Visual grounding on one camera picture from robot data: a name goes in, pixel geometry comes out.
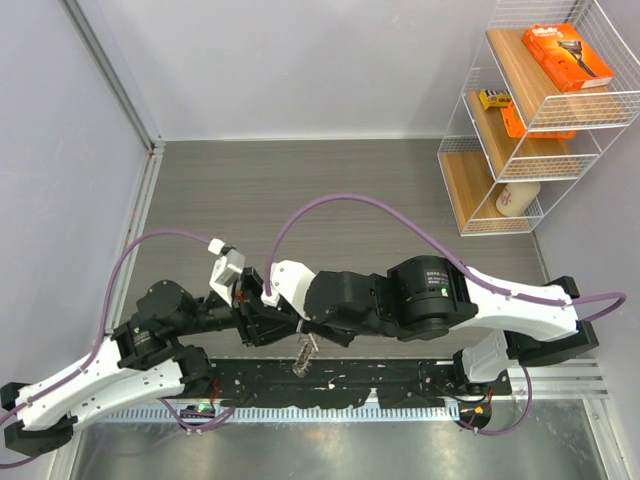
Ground orange razor box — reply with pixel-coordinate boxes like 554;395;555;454
522;23;615;92

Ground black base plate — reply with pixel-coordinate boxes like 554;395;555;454
164;355;512;409

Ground purple cable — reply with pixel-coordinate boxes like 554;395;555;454
0;228;216;471
264;193;628;438

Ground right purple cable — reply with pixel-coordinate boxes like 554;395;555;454
264;193;628;438

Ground cream bottle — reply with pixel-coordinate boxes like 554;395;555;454
496;182;541;217

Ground white slotted cable duct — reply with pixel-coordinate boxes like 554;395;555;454
99;402;459;424

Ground orange snack pack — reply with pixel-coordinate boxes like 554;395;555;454
501;101;577;140

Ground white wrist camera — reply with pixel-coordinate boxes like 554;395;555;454
208;238;245;306
261;260;316;320

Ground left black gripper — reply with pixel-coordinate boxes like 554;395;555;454
176;266;299;345

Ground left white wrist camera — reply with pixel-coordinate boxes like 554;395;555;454
208;238;245;306

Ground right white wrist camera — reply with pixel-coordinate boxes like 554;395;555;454
261;260;316;320

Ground metal disc with keyrings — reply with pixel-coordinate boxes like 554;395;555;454
292;334;318;378

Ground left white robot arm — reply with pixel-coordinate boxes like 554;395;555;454
1;262;315;457

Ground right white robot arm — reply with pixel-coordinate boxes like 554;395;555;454
280;256;599;394

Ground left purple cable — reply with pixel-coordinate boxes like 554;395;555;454
0;228;216;471

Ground white wire shelf rack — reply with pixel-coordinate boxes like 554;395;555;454
437;1;639;236

